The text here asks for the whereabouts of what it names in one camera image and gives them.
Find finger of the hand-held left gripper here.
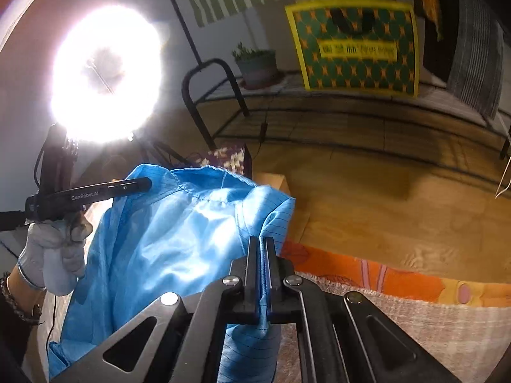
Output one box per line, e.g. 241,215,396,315
117,177,153,197

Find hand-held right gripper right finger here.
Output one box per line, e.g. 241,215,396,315
264,236,464,383

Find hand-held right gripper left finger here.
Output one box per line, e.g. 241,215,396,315
50,236,266,383

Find light blue work coat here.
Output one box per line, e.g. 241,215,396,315
48,163,297,383

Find person's left forearm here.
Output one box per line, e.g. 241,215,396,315
0,264,49,383

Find black metal clothes rack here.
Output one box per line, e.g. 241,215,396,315
157,0,511,169

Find person's left hand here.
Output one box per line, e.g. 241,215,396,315
18,216,95,297

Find orange printed blanket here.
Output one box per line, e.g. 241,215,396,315
279,239,511,309

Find cardboard box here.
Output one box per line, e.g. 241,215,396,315
253,171,293,197

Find beige checked blanket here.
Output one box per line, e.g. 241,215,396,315
275,273,511,383

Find potted plant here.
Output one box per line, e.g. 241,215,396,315
232,42,281,91

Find yellow green patterned bag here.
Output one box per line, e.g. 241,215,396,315
284,1,421,99

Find black jacket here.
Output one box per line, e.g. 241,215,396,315
422,0,460,81

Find ring light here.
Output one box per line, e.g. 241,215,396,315
47,4,165,145

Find beaded wrist bracelet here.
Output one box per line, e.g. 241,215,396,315
0,272,44,325

